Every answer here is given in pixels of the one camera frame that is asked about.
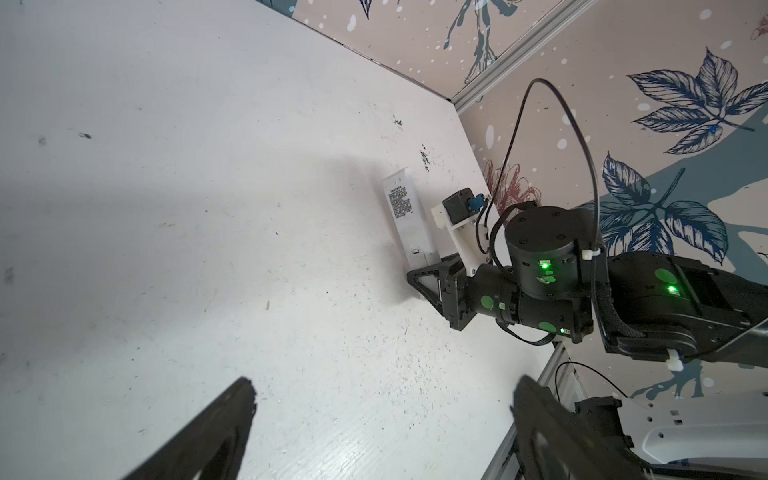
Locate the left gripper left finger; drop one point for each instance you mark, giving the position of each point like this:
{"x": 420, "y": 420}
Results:
{"x": 212, "y": 445}

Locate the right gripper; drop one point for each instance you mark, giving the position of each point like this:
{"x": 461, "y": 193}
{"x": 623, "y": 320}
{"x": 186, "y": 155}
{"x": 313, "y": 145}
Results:
{"x": 456, "y": 295}

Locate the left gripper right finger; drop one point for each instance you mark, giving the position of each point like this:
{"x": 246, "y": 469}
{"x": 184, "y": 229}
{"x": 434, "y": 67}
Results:
{"x": 554, "y": 443}

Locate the white remote control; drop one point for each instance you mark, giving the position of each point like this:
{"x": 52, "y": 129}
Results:
{"x": 410, "y": 220}

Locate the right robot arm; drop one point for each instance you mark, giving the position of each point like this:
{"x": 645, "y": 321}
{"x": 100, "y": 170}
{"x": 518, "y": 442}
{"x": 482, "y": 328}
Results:
{"x": 647, "y": 306}

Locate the aluminium front rail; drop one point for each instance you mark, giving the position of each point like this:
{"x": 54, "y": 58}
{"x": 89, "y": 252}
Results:
{"x": 560, "y": 378}

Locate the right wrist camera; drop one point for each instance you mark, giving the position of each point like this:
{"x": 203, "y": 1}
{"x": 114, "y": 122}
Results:
{"x": 463, "y": 216}

